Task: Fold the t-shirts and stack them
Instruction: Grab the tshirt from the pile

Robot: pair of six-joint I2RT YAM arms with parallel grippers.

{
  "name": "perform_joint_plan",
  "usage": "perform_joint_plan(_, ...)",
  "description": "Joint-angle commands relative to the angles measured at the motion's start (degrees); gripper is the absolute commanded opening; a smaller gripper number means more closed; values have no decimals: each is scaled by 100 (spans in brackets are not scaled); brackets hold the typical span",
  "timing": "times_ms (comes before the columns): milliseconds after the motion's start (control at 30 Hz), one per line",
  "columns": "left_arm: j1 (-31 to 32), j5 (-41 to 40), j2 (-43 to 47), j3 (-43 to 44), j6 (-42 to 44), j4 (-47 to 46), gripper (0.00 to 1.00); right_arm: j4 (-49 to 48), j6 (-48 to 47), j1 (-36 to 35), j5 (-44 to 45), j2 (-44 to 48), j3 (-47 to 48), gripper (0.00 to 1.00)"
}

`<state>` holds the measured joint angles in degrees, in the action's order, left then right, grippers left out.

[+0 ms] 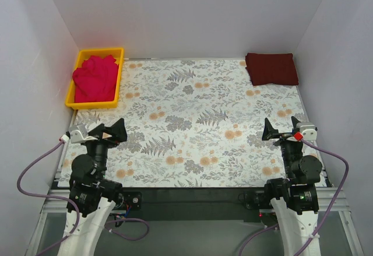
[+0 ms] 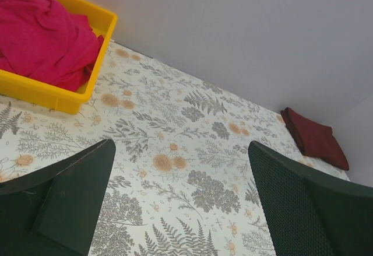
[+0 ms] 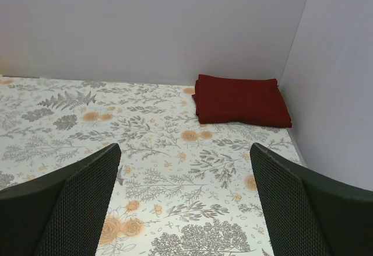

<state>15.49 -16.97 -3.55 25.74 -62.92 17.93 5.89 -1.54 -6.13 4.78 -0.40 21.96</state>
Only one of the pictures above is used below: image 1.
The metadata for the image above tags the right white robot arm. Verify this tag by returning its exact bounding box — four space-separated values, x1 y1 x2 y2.
262 117 322 255

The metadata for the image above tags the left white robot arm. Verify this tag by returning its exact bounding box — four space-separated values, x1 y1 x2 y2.
58 118 127 255

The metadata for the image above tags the red t-shirt in bin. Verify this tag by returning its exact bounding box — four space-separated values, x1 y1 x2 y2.
72 55 119 103

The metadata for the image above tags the folded dark red t-shirt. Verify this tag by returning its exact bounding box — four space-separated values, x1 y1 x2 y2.
245 53 299 86

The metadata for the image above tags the floral patterned table mat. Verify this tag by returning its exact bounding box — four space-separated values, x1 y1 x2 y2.
73 59 308 187

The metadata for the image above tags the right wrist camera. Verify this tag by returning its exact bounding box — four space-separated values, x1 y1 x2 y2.
294 122 318 141

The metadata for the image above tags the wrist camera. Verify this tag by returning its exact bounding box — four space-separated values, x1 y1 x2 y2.
294 122 318 141
59 124 88 143

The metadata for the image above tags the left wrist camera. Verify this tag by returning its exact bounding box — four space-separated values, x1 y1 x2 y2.
59 124 88 143

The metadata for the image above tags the aluminium rail frame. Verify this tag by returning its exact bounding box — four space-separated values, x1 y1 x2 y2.
41 178 363 255

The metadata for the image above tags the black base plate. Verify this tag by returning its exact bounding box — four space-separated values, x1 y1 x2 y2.
124 187 274 222

